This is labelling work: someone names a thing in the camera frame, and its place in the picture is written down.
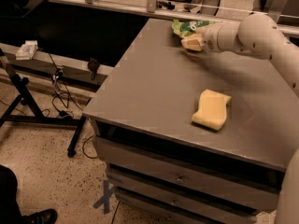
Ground grey drawer cabinet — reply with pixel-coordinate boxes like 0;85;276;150
84;19;299;224

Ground yellow sponge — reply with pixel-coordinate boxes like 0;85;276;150
192;90;232;131

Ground black shoe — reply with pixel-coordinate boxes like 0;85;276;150
22;209;58;224

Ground white box on ledge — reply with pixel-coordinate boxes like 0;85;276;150
16;40;38;60

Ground black plug on ledge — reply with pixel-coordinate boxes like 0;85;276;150
88;58;100;79

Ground black cables on floor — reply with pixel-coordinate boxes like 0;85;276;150
46;51;99;160

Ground green rice chip bag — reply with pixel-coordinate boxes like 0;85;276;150
172;20;215;38

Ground black tripod stand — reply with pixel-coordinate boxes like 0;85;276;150
0;49;86;158

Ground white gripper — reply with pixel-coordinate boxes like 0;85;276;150
181;22;230;52

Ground black dark trouser leg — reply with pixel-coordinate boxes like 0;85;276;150
0;165;22;224

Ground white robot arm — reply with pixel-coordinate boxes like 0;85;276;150
181;14;299;224

